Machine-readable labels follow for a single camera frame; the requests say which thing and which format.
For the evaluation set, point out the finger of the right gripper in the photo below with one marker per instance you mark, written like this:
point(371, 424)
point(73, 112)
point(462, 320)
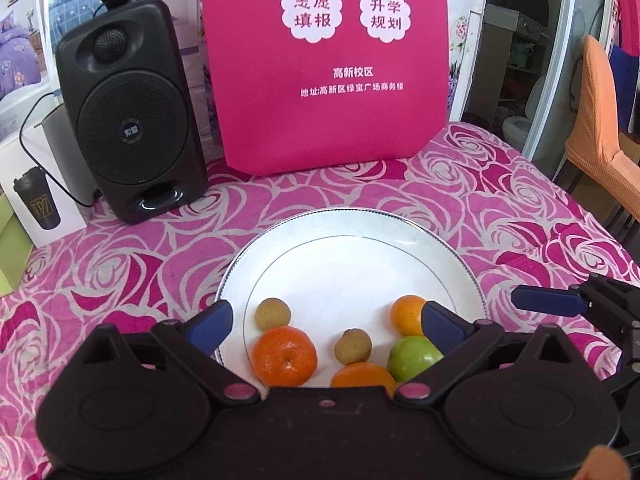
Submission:
point(565, 303)

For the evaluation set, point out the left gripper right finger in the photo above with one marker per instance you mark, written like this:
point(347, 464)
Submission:
point(465, 347)

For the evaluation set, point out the person's left hand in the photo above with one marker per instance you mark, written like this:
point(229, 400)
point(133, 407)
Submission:
point(603, 463)

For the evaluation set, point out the orange chair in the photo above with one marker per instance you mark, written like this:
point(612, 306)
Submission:
point(593, 146)

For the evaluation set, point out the black speaker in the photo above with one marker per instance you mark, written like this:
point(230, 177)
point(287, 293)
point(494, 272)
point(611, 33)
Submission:
point(125, 91)

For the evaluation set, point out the green apple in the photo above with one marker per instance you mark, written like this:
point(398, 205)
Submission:
point(410, 356)

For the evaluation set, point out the brown longan fruit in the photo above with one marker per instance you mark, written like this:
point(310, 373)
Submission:
point(354, 346)
point(272, 313)

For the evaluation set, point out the round orange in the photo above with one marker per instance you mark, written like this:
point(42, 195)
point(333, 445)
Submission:
point(364, 374)

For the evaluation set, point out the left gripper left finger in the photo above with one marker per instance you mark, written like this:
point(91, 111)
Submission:
point(191, 345)

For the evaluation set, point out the green shoe box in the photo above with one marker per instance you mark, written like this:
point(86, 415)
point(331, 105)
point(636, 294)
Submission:
point(15, 248)

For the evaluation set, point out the pink paper bag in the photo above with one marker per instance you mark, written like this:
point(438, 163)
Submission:
point(301, 84)

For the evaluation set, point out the small front orange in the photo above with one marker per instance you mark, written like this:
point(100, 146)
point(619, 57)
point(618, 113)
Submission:
point(406, 315)

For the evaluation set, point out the pink rose tablecloth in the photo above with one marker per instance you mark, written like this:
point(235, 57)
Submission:
point(463, 222)

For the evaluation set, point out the white round plate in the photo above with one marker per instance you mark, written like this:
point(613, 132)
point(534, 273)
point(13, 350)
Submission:
point(336, 269)

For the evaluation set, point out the reddish mandarin orange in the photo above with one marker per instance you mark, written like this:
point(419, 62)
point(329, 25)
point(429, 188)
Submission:
point(284, 357)

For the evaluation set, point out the white cup box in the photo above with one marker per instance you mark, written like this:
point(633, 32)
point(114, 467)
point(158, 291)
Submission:
point(46, 179)

